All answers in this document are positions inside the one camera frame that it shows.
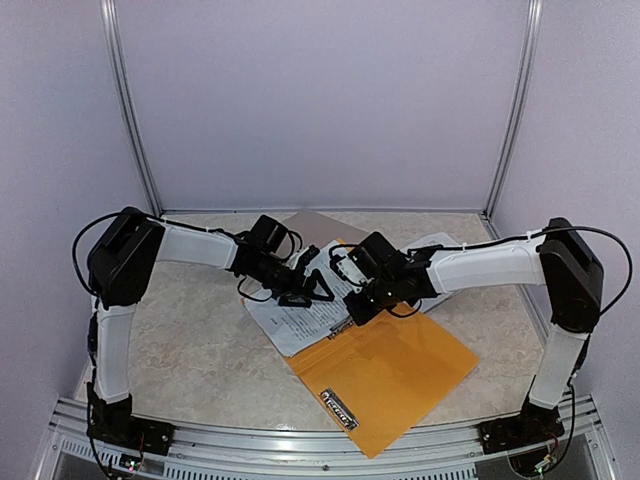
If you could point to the white printed sheet dense text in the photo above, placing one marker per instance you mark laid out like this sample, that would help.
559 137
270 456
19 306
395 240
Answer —
439 238

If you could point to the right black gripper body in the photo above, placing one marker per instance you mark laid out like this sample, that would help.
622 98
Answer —
383 297

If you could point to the orange folder centre clip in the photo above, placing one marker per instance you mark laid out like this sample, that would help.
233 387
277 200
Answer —
340 328

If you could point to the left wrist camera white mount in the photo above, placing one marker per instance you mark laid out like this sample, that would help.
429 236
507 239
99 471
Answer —
303 258

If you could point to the left aluminium frame post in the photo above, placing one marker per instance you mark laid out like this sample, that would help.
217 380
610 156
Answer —
109 14

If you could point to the orange folder edge clip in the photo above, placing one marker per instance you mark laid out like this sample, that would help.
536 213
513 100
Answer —
343 415

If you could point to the aluminium frame post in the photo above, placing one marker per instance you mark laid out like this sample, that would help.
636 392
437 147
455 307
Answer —
109 14
517 106

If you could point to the right aluminium frame post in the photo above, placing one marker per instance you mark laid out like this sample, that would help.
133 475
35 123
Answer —
517 106

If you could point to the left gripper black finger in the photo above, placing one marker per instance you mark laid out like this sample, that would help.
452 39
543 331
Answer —
317 288
294 301

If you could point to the white printed sheet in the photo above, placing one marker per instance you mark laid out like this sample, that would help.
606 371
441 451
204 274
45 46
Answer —
293 329

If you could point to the orange folder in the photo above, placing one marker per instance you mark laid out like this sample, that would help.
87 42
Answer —
390 372

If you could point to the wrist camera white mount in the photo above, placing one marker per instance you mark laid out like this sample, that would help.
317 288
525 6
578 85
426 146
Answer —
303 258
346 270

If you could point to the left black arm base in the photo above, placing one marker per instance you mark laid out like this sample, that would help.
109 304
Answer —
130 432

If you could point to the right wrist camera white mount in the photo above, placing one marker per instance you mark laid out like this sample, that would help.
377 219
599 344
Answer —
346 270

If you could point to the pink-brown file folder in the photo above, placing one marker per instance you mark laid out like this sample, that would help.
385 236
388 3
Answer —
319 229

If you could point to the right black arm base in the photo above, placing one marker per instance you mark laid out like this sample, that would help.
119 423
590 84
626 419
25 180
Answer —
531 425

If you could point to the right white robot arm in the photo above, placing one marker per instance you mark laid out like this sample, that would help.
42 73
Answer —
555 259

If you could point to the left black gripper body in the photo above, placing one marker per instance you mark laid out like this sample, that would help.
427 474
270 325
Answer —
278 281

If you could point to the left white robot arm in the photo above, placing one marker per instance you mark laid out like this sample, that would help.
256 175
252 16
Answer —
122 261

